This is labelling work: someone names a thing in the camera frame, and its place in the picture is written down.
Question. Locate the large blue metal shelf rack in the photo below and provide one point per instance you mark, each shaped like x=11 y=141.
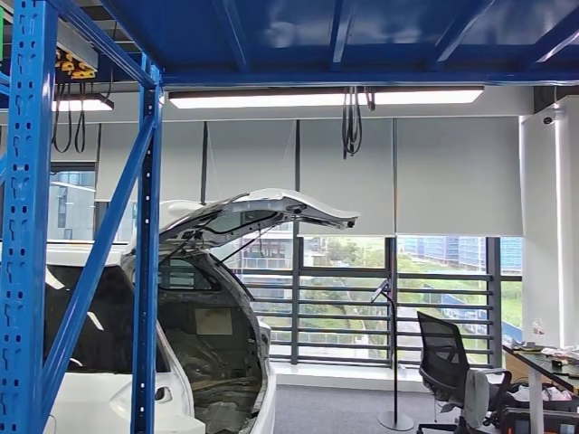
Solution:
x=23 y=239

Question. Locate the white car tailgate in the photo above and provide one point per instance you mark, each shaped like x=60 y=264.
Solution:
x=284 y=203

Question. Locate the grey roller blind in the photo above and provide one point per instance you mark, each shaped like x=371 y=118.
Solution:
x=325 y=181
x=457 y=181
x=248 y=157
x=113 y=157

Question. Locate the grey window railing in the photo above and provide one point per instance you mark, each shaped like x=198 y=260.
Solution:
x=295 y=300

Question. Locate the long ceiling light panel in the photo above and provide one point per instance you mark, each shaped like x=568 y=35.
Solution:
x=271 y=100

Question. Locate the white car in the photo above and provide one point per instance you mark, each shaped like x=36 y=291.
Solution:
x=217 y=360

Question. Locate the black floor stand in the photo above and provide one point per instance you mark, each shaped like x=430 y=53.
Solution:
x=395 y=360

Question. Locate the black mesh office chair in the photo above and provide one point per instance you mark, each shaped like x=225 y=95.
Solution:
x=438 y=351

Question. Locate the short ceiling light panel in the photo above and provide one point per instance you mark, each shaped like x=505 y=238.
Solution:
x=90 y=105

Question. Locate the dark framed window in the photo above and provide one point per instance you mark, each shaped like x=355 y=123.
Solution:
x=72 y=205

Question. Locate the grey cloth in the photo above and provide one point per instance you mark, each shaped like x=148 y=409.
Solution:
x=475 y=396

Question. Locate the cardboard box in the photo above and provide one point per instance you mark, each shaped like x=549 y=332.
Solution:
x=513 y=368

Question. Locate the dark desk with white legs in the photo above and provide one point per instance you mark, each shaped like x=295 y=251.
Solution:
x=536 y=363

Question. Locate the black equipment case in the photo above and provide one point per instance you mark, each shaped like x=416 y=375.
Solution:
x=538 y=420

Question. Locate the grey ceiling rail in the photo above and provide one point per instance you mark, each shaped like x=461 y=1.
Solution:
x=78 y=46

